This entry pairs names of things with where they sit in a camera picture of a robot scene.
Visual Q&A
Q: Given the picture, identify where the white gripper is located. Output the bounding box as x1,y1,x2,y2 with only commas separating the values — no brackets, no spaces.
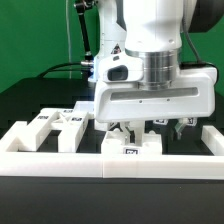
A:
94,53,217,144

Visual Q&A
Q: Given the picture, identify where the white chair back bar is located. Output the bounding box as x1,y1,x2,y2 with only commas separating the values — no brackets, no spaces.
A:
58,112,88,153

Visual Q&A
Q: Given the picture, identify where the white chair back part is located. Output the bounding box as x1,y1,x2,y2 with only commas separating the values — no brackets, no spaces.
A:
18,108,59,152

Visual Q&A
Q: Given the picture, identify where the white tag sheet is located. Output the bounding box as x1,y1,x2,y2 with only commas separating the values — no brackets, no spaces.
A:
74,101,94,119

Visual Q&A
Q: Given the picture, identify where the black cable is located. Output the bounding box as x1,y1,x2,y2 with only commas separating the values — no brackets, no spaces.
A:
36,61,92,79

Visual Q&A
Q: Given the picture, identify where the black camera stand pole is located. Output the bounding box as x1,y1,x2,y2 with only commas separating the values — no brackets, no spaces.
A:
74,0,94,66

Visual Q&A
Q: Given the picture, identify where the white U-shaped fence frame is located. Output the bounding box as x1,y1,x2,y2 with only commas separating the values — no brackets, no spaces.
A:
0,121,224,180

